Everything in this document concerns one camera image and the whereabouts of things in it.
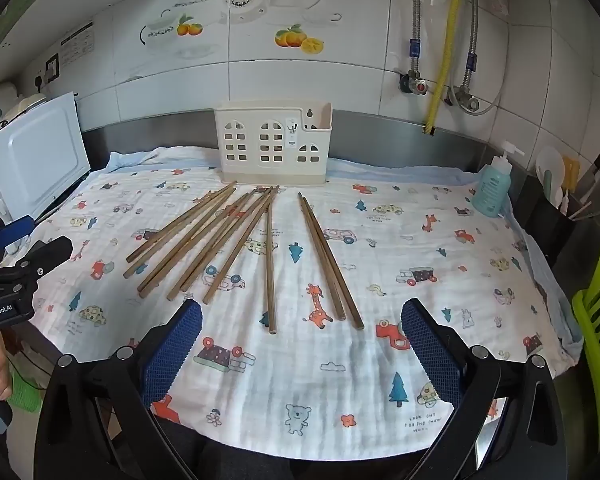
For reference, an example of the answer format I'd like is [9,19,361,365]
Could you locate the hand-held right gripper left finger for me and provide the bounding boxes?
[37,299,203,480]

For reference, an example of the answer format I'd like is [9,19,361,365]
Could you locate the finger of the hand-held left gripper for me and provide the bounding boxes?
[0,235,74,288]
[0,215,35,261]

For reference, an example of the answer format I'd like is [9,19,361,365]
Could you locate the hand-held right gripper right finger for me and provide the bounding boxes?
[401,298,568,480]

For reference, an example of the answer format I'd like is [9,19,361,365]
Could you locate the bunch of wooden chopsticks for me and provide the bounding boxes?
[123,180,366,336]

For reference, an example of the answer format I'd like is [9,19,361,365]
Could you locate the white plastic chopstick holder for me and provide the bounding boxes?
[214,100,333,187]

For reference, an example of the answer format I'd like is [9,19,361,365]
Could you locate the white microwave oven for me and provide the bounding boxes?
[0,91,92,223]

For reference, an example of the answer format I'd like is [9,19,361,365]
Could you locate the green plastic basket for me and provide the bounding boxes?
[7,360,44,414]

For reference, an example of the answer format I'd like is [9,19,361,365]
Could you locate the printed cartoon cloth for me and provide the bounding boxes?
[27,145,586,448]

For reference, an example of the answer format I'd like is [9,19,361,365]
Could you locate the white kitchen appliance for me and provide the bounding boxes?
[0,80,47,128]

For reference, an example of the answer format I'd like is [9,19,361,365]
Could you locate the black utensil container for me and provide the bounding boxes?
[522,175,600,273]

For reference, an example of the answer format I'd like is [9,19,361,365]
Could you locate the green plastic rack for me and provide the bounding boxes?
[572,215,600,453]

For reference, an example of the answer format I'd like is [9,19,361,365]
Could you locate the teal pump soap bottle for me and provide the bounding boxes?
[471,140,526,218]

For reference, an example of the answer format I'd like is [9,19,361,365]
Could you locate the white spatula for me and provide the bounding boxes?
[535,145,566,198]

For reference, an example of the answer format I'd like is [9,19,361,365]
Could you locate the yellow utensil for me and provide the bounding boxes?
[562,155,581,195]

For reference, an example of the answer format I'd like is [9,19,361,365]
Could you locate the kitchen cleaver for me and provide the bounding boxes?
[577,136,600,202]

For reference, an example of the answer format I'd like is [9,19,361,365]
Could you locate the metal angle valve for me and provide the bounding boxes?
[450,85,481,114]

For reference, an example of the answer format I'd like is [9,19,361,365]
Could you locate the red knob water valve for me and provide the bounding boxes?
[399,71,429,97]

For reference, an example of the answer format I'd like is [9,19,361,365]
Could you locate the wall socket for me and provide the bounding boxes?
[33,52,61,90]

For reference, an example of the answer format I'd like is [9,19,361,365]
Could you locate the white wall label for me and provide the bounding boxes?
[59,21,96,69]

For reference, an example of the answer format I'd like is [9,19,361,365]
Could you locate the yellow corrugated gas hose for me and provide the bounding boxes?
[424,0,474,136]

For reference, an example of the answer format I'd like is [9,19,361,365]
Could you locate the braided steel water hose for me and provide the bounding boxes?
[461,0,482,92]
[410,0,424,78]

